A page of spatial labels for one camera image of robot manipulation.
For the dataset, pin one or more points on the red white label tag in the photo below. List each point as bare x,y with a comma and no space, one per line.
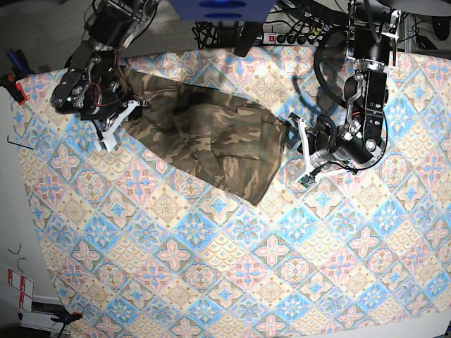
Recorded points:
25,286

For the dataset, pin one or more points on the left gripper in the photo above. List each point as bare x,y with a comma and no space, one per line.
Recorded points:
325,144

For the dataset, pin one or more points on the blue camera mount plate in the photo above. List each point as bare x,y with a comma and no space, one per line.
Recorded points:
223,10

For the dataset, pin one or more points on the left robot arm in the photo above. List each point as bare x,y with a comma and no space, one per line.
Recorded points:
369,32

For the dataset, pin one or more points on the patterned tile tablecloth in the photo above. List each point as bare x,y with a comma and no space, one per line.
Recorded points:
142,249

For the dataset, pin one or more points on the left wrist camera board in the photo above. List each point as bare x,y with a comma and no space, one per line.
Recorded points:
307,180

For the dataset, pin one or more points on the white power strip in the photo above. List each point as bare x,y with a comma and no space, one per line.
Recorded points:
280,39

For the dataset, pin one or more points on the black bracket under mount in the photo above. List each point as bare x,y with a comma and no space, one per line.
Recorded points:
249,33

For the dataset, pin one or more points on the camouflage T-shirt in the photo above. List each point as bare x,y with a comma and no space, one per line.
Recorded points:
231,143

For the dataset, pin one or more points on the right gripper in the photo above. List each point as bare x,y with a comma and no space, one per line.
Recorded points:
107,108

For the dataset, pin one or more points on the orange black bottom clamp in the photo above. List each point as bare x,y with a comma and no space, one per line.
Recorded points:
66,318

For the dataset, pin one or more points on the red black clamp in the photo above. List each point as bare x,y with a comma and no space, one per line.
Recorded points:
14,88

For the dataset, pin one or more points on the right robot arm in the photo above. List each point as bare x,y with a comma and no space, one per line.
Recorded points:
111,28

